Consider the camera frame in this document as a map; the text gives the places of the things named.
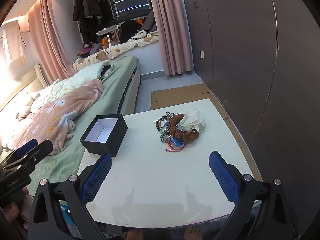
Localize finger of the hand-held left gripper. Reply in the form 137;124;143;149
2;139;54;171
15;139;39;159

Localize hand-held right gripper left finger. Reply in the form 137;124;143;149
27;152;113;240

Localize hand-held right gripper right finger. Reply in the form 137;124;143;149
209;151;299;240

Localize black box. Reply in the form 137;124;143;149
79;114;129;158

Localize pile of bracelets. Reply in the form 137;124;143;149
170;136;184;147

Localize red cord bracelet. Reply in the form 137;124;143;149
164;136;187;152

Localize white fabric flower scrunchie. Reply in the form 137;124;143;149
180;109;206;133

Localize brown seed bead bracelet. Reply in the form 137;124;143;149
168;114;200;142

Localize person's left hand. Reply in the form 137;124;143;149
0;187;34;225

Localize pink flower blanket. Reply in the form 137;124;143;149
2;79;103;155

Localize person's right foot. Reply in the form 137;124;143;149
184;225;203;240

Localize person's foot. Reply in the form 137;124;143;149
125;229;144;240
184;225;203;240

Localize person's left foot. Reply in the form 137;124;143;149
125;229;144;240

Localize beige headboard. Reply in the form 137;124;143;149
0;62;48;110

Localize light green duvet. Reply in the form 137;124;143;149
15;60;113;115

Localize bed with green sheet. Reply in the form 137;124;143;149
0;55;142;198

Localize pink curtain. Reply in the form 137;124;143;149
27;0;75;83
146;0;194;76

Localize cream printed blanket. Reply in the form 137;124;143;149
72;31;160;71

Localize small white rack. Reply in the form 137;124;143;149
96;26;118;48

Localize dark brown wardrobe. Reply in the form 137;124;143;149
183;0;320;232

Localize black bag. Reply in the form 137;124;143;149
121;20;143;43

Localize hanging dark clothes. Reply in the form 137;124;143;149
72;0;112;33

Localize grey cushion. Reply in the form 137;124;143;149
141;12;157;32

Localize beaded bracelet with butterfly charms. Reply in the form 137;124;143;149
154;112;175;143

